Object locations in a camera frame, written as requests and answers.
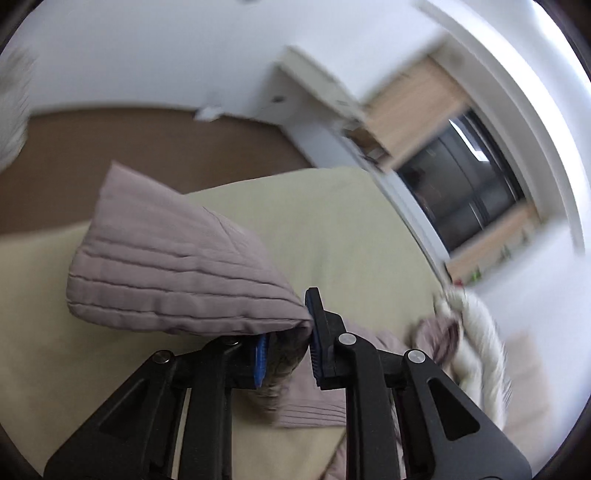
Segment right beige curtain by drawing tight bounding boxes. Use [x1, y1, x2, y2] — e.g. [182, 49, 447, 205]
[446, 201, 541, 284]

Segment beige curtain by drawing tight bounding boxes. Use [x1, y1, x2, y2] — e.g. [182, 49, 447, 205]
[365, 57, 471, 168]
[446, 201, 541, 284]

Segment white folded duvet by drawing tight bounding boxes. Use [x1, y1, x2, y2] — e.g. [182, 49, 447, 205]
[435, 287, 510, 429]

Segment dark window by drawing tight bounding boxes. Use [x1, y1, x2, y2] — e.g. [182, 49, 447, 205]
[397, 109, 525, 252]

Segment white wall desk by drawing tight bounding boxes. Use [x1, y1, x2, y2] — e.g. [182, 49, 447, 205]
[254, 45, 366, 125]

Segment mauve puffer coat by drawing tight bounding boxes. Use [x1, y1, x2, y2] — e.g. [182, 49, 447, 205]
[65, 159, 463, 480]

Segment left beige curtain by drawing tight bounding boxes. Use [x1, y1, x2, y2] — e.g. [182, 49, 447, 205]
[365, 57, 471, 168]

